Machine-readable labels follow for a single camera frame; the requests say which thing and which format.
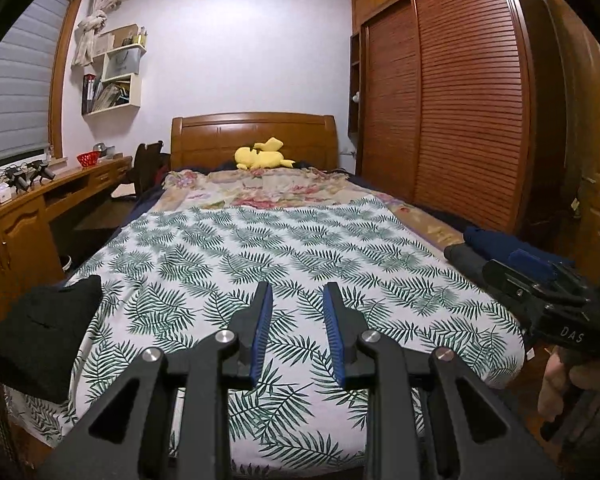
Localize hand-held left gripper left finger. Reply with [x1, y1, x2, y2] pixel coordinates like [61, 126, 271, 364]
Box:
[37, 281, 274, 480]

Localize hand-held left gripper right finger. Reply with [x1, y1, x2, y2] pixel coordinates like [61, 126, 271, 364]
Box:
[323, 282, 548, 480]

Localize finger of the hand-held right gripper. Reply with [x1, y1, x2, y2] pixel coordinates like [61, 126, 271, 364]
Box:
[482, 259, 552, 307]
[508, 249, 581, 291]

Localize black button coat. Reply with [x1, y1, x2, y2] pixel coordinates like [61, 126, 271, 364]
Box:
[0, 275, 103, 403]

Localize person's right hand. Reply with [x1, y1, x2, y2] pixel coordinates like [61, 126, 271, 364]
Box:
[537, 345, 586, 423]

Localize navy folded cloth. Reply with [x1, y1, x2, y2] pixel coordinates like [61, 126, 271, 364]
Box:
[462, 226, 573, 281]

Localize leaf-print bed sheet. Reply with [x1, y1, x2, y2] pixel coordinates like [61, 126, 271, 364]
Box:
[22, 196, 526, 480]

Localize wooden door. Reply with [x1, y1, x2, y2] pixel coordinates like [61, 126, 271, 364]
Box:
[540, 0, 600, 271]

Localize floral blanket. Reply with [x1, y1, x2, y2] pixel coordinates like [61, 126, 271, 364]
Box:
[152, 167, 461, 251]

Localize wooden louvred wardrobe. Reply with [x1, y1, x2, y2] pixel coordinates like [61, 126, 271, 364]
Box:
[347, 0, 581, 241]

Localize yellow plush toy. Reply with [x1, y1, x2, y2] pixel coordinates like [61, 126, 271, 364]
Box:
[235, 136, 296, 171]

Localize wooden bed headboard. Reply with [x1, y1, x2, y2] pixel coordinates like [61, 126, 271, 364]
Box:
[171, 112, 338, 173]

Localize dark wooden chair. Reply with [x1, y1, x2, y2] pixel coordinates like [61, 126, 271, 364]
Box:
[130, 142, 168, 201]

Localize wooden desk cabinet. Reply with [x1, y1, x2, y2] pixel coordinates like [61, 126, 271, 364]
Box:
[0, 155, 133, 301]

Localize black tripod device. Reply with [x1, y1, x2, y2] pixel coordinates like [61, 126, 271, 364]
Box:
[27, 160, 57, 181]
[2, 165, 33, 192]

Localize stack of books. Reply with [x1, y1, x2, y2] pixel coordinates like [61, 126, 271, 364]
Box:
[92, 82, 131, 111]

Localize black binder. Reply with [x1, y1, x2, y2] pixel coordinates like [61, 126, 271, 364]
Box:
[81, 74, 97, 115]

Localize grey paper bag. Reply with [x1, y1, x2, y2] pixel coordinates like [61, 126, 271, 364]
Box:
[102, 50, 142, 81]

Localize grey window blind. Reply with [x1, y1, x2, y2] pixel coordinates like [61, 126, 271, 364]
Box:
[0, 0, 73, 166]

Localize beige tied curtain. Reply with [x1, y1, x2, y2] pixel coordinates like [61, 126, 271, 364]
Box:
[71, 0, 118, 67]

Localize white wall shelf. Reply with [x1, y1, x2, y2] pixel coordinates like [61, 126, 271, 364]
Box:
[82, 24, 148, 116]

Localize wooden window frame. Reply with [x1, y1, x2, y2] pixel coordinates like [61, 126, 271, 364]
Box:
[47, 0, 88, 161]

